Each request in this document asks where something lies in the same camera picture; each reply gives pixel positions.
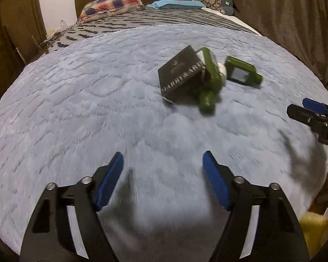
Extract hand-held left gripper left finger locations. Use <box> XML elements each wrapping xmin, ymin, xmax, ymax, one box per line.
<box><xmin>19</xmin><ymin>151</ymin><xmax>125</xmax><ymax>262</ymax></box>

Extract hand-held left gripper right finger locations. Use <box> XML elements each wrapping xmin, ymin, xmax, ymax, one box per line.
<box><xmin>202</xmin><ymin>150</ymin><xmax>309</xmax><ymax>262</ymax></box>

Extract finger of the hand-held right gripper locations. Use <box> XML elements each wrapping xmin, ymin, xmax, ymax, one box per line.
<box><xmin>286</xmin><ymin>104</ymin><xmax>328</xmax><ymax>128</ymax></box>
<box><xmin>302</xmin><ymin>97</ymin><xmax>328</xmax><ymax>117</ymax></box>

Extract small green bottle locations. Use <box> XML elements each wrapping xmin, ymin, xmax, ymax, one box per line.
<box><xmin>225</xmin><ymin>55</ymin><xmax>263</xmax><ymax>87</ymax></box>

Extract white round cap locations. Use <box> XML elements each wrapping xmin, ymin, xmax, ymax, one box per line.
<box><xmin>217</xmin><ymin>63</ymin><xmax>229</xmax><ymax>81</ymax></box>

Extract large green bottle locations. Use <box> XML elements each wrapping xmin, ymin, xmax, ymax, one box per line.
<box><xmin>197</xmin><ymin>47</ymin><xmax>222</xmax><ymax>115</ymax></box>

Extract black cardboard box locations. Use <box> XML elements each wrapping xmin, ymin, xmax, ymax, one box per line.
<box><xmin>158</xmin><ymin>45</ymin><xmax>205</xmax><ymax>104</ymax></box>

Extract brown curtain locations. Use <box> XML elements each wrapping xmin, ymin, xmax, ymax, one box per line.
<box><xmin>199</xmin><ymin>0</ymin><xmax>328</xmax><ymax>88</ymax></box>

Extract yellow fuzzy cloth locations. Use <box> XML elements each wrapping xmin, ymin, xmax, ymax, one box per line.
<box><xmin>301</xmin><ymin>212</ymin><xmax>328</xmax><ymax>255</ymax></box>

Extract white bed sheet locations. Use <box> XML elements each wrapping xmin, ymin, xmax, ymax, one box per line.
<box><xmin>202</xmin><ymin>8</ymin><xmax>261</xmax><ymax>36</ymax></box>

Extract dark wooden chair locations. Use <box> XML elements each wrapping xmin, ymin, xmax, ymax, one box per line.
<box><xmin>4</xmin><ymin>23</ymin><xmax>41</xmax><ymax>66</ymax></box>

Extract grey striped bed cover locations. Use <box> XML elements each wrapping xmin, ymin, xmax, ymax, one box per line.
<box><xmin>40</xmin><ymin>7</ymin><xmax>259</xmax><ymax>56</ymax></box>

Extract blue pillow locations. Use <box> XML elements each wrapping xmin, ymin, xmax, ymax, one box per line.
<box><xmin>146</xmin><ymin>0</ymin><xmax>205</xmax><ymax>10</ymax></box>

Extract plaid pillow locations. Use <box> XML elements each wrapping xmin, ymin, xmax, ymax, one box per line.
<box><xmin>77</xmin><ymin>0</ymin><xmax>146</xmax><ymax>23</ymax></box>

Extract wooden wardrobe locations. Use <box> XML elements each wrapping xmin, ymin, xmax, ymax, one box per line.
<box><xmin>0</xmin><ymin>0</ymin><xmax>48</xmax><ymax>107</ymax></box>

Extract white cables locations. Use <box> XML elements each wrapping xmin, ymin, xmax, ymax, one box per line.
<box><xmin>42</xmin><ymin>32</ymin><xmax>61</xmax><ymax>47</ymax></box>

